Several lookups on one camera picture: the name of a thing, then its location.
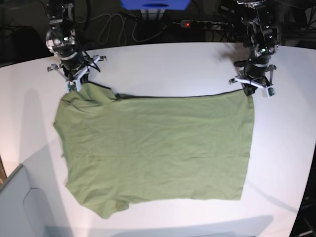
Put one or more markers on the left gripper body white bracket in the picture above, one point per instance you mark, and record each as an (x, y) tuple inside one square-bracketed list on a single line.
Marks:
[(258, 73)]

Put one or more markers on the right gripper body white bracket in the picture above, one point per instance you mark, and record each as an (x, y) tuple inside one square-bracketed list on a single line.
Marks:
[(72, 68)]

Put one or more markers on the green T-shirt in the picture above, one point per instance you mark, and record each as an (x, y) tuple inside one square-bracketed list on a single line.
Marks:
[(127, 150)]

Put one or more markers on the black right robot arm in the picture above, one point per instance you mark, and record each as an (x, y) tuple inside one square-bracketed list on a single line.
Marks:
[(62, 41)]

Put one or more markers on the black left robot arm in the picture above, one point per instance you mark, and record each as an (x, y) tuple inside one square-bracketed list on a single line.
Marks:
[(261, 40)]

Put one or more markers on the blue box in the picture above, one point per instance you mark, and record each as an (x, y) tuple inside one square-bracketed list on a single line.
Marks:
[(155, 4)]

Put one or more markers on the black power strip red switch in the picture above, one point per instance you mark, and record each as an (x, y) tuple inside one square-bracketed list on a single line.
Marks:
[(204, 25)]

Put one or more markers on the aluminium profile post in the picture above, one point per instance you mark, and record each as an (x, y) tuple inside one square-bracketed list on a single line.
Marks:
[(152, 14)]

